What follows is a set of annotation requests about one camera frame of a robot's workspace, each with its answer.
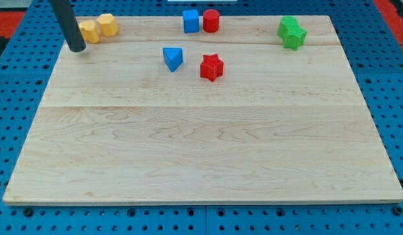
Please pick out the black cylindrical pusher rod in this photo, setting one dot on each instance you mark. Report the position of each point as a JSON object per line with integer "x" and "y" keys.
{"x": 68, "y": 24}

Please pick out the red star block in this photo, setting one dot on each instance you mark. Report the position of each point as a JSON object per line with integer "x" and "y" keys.
{"x": 211, "y": 67}

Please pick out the yellow hexagon block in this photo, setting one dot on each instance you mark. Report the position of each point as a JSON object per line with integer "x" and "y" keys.
{"x": 89, "y": 31}

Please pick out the green rounded block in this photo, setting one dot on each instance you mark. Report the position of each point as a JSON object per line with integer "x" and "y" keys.
{"x": 286, "y": 23}

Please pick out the blue triangle block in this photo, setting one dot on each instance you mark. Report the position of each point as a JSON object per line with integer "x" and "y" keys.
{"x": 173, "y": 57}

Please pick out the light wooden board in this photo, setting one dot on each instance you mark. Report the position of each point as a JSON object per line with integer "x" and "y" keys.
{"x": 115, "y": 127}

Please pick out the red cylinder block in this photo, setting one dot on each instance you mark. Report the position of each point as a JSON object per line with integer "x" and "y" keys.
{"x": 211, "y": 20}

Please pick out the yellow pentagon block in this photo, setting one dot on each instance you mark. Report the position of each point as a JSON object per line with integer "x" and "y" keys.
{"x": 108, "y": 25}

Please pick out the green star block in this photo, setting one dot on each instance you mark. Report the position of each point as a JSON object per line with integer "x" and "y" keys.
{"x": 294, "y": 37}

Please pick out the blue cube block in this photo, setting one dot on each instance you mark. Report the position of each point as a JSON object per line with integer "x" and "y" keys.
{"x": 190, "y": 21}

